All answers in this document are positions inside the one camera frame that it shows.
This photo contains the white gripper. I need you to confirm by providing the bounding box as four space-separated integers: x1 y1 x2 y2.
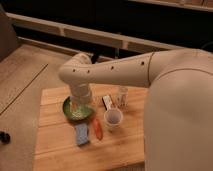
69 84 94 113

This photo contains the orange red pepper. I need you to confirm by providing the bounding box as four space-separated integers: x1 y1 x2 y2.
93 118 103 140

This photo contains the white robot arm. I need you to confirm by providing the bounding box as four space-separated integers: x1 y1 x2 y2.
59 48 213 171

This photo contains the green ceramic bowl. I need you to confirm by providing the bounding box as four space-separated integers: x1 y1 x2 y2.
62 97 94 121

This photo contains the white ceramic cup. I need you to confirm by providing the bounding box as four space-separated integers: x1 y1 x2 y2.
103 108 123 131

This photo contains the blue sponge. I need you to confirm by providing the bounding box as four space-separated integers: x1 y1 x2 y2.
75 123 89 146

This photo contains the clear drinking glass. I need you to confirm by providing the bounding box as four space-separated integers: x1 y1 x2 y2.
117 86 128 107

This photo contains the black object on floor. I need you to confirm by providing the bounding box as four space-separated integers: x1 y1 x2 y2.
0 131 11 144

